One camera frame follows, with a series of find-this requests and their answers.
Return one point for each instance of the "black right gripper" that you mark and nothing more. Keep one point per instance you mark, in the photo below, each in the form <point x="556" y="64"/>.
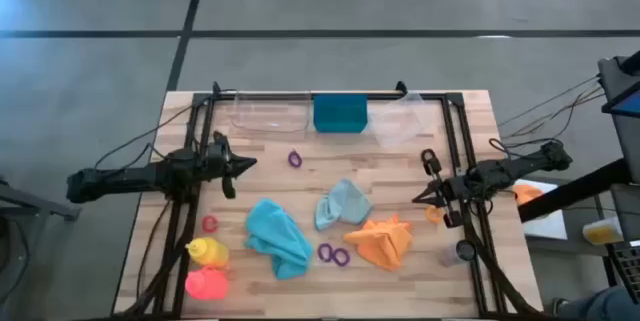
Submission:
<point x="452" y="191"/>

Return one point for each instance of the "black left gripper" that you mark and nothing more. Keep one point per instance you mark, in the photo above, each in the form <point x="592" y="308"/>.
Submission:
<point x="220" y="163"/>

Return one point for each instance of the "yellow-orange coil wristband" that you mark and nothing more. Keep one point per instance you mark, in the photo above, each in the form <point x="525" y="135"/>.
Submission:
<point x="429" y="217"/>

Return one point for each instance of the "orange towel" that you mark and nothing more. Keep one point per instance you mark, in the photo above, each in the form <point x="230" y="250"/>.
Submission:
<point x="382" y="243"/>

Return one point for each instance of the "red coil wristband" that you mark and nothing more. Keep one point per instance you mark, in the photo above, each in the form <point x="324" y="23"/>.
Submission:
<point x="204" y="224"/>

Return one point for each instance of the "pale blue towel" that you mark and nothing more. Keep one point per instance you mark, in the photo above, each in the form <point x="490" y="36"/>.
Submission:
<point x="345" y="203"/>

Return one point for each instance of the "yellow squeeze bottle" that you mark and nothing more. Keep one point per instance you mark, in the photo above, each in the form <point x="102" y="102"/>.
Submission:
<point x="212" y="253"/>

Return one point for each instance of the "neon red-orange squeeze bottle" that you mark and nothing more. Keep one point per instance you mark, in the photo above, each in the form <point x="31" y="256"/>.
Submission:
<point x="207" y="285"/>

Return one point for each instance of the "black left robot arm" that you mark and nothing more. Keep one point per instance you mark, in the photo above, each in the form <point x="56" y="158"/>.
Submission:
<point x="125" y="178"/>

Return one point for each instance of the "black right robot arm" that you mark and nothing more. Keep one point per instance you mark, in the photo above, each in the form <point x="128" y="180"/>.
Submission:
<point x="515" y="165"/>

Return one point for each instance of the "drink can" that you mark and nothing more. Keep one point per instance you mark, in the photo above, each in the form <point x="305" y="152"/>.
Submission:
<point x="457" y="253"/>

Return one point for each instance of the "clear plastic bin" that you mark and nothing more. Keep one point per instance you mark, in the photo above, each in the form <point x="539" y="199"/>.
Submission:
<point x="400" y="121"/>
<point x="270" y="111"/>

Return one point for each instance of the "cyan microfiber towel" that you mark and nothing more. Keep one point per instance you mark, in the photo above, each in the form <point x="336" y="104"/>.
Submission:
<point x="277" y="236"/>

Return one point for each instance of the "orange cloth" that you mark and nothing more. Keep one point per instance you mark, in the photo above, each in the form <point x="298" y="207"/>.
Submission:
<point x="527" y="194"/>

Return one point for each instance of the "teal plastic bin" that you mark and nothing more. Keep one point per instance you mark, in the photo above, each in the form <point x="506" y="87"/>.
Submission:
<point x="340" y="113"/>

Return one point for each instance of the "white board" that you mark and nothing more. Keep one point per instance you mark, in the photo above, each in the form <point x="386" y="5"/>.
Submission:
<point x="547" y="226"/>

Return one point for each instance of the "black beam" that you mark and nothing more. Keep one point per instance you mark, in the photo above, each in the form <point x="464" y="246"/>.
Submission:
<point x="575" y="191"/>

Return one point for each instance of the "yellow-filled plastic container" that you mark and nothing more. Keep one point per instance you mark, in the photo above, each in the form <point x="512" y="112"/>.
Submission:
<point x="602" y="233"/>

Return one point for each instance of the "person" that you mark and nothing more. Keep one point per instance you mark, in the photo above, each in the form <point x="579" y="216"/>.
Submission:
<point x="600" y="308"/>

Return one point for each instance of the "black monitor stand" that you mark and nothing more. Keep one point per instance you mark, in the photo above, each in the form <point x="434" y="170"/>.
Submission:
<point x="627" y="141"/>

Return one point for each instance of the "grey cart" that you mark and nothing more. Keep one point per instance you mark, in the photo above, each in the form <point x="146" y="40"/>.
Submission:
<point x="40" y="206"/>

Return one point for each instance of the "blue-screen tablet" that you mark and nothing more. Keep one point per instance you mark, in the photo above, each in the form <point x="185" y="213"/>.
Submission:
<point x="630" y="103"/>

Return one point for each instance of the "black aluminium table frame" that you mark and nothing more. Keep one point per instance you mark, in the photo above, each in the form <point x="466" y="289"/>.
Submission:
<point x="452" y="98"/>

